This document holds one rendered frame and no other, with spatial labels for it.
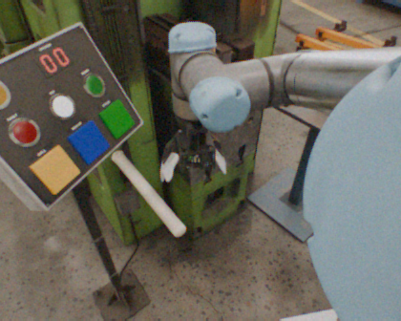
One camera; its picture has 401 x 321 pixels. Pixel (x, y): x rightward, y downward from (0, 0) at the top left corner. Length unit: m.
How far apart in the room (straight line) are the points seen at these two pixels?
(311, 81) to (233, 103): 0.10
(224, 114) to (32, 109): 0.43
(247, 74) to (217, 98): 0.07
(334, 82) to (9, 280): 1.74
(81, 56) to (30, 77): 0.14
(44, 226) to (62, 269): 0.31
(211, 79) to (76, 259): 1.49
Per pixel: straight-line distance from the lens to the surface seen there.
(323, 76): 0.41
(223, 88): 0.43
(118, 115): 0.83
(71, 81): 0.79
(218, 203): 1.70
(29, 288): 1.82
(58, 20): 1.03
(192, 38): 0.51
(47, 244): 1.92
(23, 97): 0.74
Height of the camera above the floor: 1.49
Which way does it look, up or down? 45 degrees down
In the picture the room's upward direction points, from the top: straight up
